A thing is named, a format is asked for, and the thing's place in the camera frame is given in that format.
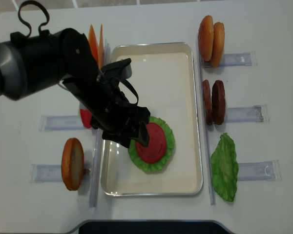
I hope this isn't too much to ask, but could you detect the green lettuce leaf in rack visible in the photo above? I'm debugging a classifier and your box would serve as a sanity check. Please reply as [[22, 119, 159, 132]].
[[210, 133, 239, 202]]

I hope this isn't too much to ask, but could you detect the clear rack rail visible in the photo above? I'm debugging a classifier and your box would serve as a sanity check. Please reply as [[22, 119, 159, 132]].
[[88, 36, 112, 208], [195, 34, 216, 206]]

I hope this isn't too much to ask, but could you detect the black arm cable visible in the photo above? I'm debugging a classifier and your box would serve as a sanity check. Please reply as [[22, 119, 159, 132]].
[[17, 0, 51, 39]]

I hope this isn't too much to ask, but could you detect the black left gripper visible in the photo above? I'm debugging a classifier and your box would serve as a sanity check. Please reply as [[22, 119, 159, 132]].
[[90, 58, 150, 148]]

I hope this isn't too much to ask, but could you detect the red tomato slice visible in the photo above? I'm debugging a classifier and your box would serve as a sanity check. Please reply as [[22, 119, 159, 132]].
[[79, 102, 92, 129], [135, 122, 167, 164]]

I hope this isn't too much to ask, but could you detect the left orange cheese slice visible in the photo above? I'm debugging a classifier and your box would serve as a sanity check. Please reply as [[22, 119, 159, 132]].
[[88, 24, 98, 62]]

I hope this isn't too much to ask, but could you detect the clear right rack rail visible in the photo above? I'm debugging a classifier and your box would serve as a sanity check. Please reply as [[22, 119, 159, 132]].
[[195, 34, 216, 206]]

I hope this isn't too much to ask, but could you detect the right orange cheese slice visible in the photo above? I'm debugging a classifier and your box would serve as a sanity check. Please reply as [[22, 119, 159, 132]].
[[98, 24, 104, 69]]

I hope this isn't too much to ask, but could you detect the clear patty pusher track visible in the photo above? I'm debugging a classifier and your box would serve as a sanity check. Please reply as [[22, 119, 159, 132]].
[[224, 105, 270, 123]]

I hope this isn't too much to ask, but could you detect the clear left rack rail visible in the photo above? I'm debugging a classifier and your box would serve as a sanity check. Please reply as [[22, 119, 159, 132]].
[[88, 36, 112, 208]]

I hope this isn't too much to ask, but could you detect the bun slice in left rack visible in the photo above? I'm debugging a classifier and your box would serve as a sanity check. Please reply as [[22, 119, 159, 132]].
[[61, 138, 84, 191]]

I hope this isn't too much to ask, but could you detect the clear lettuce pusher track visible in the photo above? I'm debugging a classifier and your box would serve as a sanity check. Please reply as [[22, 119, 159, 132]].
[[237, 160, 282, 181]]

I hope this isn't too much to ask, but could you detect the orange cheese slice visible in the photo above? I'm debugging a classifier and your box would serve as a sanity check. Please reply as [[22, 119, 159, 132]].
[[98, 24, 104, 69], [88, 24, 98, 62]]

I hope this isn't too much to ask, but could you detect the clear bun pusher track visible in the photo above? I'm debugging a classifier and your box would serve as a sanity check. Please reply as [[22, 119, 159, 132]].
[[29, 164, 63, 183], [202, 50, 257, 68]]

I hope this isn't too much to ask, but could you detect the right brown meat patty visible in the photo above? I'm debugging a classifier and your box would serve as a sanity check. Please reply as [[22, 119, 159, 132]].
[[211, 80, 226, 125]]

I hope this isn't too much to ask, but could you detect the green lettuce leaf on tray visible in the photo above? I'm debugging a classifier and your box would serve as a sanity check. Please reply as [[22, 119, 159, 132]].
[[128, 116, 175, 173]]

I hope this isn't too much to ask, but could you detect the brown meat patty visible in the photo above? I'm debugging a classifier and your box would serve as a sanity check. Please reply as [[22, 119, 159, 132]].
[[211, 80, 226, 125], [202, 79, 213, 125]]

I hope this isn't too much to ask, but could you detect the clear left bun pusher track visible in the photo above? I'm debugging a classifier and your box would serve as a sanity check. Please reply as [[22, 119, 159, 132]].
[[29, 164, 63, 183]]

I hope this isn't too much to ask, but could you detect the rear bun slice right rack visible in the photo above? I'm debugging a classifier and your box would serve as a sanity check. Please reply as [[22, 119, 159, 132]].
[[209, 22, 225, 67]]

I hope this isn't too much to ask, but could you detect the front bun slice right rack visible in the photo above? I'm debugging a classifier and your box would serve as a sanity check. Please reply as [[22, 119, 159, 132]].
[[198, 15, 214, 61]]

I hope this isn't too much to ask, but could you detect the bun slice rack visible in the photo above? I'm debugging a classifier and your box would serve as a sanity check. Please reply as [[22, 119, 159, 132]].
[[198, 15, 214, 61], [209, 22, 225, 67]]

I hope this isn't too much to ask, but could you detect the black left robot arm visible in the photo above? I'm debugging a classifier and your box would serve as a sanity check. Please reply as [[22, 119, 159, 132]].
[[0, 28, 150, 147]]

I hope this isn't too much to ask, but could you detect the white rectangular tray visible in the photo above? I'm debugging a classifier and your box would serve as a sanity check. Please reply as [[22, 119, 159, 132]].
[[101, 42, 203, 196]]

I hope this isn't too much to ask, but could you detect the left brown meat patty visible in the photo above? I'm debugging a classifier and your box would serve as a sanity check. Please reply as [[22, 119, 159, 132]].
[[202, 79, 213, 125]]

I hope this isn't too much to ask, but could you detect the clear tomato pusher track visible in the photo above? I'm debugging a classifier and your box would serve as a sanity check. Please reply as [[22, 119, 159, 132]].
[[39, 116, 85, 132]]

